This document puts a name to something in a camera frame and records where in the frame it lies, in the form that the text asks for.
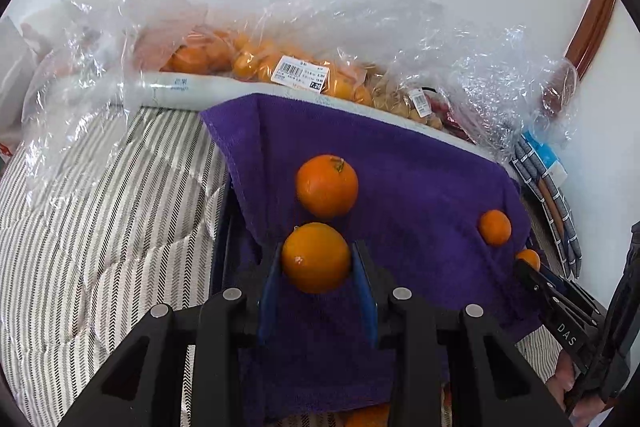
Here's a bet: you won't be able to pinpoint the empty clear plastic bag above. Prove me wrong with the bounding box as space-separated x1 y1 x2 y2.
22 0 208 188

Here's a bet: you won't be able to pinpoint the clear plastic bags of fruit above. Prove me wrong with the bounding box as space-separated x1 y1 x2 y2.
122 72 521 180

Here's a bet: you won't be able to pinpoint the large orange with stem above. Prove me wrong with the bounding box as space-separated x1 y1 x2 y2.
295 154 360 220

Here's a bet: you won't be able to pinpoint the large crinkled clear bag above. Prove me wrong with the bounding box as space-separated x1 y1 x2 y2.
390 22 581 158

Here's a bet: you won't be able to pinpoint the purple towel-lined tray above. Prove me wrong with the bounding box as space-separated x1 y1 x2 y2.
199 93 543 425

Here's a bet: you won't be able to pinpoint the striped bed sheet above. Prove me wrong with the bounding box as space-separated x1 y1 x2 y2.
0 106 568 427

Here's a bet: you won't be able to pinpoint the blue white tissue pack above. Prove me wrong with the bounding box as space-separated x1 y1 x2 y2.
522 132 568 185

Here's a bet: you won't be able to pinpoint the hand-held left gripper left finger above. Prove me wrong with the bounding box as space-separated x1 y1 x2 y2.
60 241 286 427

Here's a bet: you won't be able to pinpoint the grey checkered cloth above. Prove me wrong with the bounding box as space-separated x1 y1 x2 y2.
510 132 583 278

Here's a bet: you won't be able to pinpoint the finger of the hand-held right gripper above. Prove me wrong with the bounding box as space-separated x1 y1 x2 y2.
513 259 607 328

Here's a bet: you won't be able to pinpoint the person's right hand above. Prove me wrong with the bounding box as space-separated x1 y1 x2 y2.
545 349 615 427

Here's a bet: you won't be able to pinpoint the brown wooden door frame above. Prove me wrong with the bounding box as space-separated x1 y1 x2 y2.
565 0 618 80

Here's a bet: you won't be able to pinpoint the crumpled bag of oranges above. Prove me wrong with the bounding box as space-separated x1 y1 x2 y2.
150 27 233 75

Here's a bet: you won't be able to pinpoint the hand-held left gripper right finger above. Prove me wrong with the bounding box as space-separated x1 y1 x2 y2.
351 241 568 427

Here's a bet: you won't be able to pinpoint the small orange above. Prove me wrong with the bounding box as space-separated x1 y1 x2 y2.
515 249 542 272
477 209 513 248

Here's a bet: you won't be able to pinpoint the clear bag of red fruit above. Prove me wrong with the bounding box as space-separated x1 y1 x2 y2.
430 89 481 142

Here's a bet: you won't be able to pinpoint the clear bag of longans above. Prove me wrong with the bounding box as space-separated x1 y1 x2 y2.
367 72 446 130

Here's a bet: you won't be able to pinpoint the labelled bag of oranges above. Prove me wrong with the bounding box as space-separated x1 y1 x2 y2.
231 32 375 108

